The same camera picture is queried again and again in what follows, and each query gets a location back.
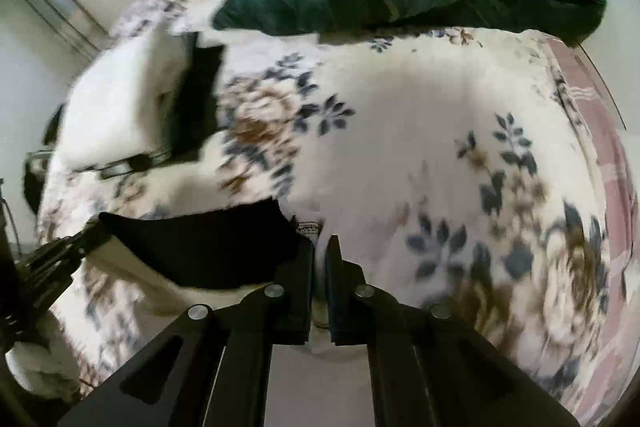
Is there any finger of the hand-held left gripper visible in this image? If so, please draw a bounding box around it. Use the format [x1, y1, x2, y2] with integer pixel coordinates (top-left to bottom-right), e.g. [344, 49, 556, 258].
[16, 219, 114, 308]

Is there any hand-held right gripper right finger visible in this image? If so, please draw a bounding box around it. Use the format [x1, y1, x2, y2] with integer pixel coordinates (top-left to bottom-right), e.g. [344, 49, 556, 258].
[325, 234, 582, 427]

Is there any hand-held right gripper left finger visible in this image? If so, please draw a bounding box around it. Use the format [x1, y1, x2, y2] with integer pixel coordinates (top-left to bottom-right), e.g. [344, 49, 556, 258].
[57, 236, 316, 427]

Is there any white and black small garment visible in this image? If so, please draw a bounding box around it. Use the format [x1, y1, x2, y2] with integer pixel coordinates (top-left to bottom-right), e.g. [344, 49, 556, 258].
[82, 196, 373, 358]

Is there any pile of white black clothes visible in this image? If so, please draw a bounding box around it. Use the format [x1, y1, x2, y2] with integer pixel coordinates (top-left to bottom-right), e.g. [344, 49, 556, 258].
[42, 27, 227, 180]

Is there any floral fleece blanket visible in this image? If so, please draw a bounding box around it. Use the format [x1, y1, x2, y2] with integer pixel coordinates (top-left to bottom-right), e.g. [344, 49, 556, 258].
[35, 0, 622, 414]

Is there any pink striped bed sheet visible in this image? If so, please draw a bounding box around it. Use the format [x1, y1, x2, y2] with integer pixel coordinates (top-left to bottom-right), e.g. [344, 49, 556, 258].
[542, 32, 640, 418]

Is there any grey metal door frame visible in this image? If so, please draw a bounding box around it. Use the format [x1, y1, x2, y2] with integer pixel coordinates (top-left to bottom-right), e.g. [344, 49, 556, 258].
[10, 0, 112, 54]

